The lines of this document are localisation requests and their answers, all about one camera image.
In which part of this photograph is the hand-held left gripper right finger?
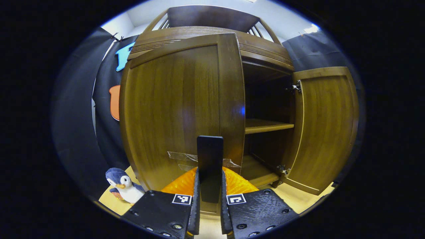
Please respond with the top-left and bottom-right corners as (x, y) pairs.
(221, 167), (299, 239)

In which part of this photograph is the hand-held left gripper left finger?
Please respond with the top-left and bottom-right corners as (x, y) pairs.
(121, 168), (201, 239)

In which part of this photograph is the black door handle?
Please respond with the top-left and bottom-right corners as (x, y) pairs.
(197, 135), (224, 203)

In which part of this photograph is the wooden shoe cabinet door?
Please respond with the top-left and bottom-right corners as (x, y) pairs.
(281, 66), (360, 196)
(119, 33), (246, 216)

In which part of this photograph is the brown wooden shoe cabinet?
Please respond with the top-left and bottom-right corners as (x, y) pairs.
(119, 5), (360, 216)

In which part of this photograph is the wooden cabinet drawer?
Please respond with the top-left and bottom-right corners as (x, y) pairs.
(128, 26), (295, 72)

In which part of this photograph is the penguin plush toy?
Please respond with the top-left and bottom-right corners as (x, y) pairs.
(106, 168), (145, 204)

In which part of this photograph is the clear tape strip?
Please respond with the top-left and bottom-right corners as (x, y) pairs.
(168, 151), (241, 171)

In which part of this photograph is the wooden inner shelf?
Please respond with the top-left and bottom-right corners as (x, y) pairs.
(245, 119), (295, 134)

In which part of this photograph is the black backdrop cloth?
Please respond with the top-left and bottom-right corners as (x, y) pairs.
(51, 27), (366, 199)

